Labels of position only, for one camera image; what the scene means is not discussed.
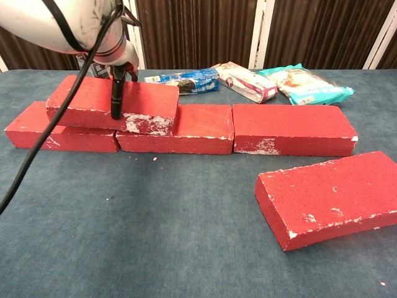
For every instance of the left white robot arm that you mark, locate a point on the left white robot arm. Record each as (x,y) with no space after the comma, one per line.
(37,21)

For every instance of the blue cookie box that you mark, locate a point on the blue cookie box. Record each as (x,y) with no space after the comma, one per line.
(198,80)

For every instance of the teal snack bag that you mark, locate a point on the teal snack bag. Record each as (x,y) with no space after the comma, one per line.
(310,87)

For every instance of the white partition frame post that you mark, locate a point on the white partition frame post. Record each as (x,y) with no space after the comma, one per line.
(257,34)
(2,65)
(379,46)
(139,49)

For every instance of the white and pink snack box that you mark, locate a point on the white and pink snack box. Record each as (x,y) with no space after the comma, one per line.
(248,83)

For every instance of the blue felt table cover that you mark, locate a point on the blue felt table cover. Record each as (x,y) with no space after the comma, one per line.
(155,232)

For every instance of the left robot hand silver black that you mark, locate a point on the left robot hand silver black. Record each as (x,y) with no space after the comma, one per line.
(117,93)

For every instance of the brown corrugated partition panel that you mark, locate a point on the brown corrugated partition panel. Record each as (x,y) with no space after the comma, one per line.
(322,31)
(392,59)
(198,31)
(31,57)

